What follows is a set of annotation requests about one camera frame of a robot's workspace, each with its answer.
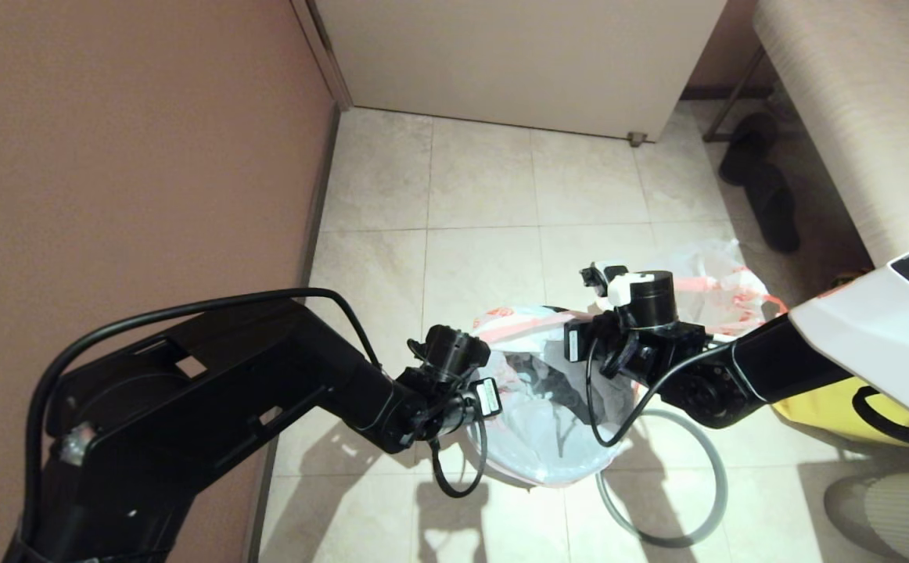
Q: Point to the orange brown shoe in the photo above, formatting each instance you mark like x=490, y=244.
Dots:
x=846, y=279

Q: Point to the dark metal bench leg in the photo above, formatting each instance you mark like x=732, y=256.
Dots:
x=728, y=102

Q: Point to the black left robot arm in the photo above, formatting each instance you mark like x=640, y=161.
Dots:
x=188, y=422

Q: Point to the white door panel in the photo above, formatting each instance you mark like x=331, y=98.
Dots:
x=517, y=62

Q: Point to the black slipper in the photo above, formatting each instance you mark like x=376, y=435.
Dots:
x=745, y=148
x=774, y=215

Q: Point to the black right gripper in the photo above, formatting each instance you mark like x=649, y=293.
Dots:
x=619, y=348

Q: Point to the used white printed trash bag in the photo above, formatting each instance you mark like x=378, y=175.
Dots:
x=716, y=274

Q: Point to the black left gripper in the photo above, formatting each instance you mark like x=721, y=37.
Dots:
x=462, y=407

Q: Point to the small metal door stopper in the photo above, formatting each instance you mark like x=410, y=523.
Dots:
x=637, y=141

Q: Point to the grey ribbed cylinder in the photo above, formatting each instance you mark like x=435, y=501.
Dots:
x=900, y=520

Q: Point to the yellow fabric bag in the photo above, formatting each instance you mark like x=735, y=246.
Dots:
x=822, y=407

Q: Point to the white plastic bag orange trim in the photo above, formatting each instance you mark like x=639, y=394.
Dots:
x=540, y=430

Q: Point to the wood grain bench top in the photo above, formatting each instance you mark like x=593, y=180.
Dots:
x=853, y=117

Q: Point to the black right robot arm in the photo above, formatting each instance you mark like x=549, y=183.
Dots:
x=853, y=344

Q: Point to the grey door frame strip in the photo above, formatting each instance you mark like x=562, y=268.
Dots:
x=325, y=55

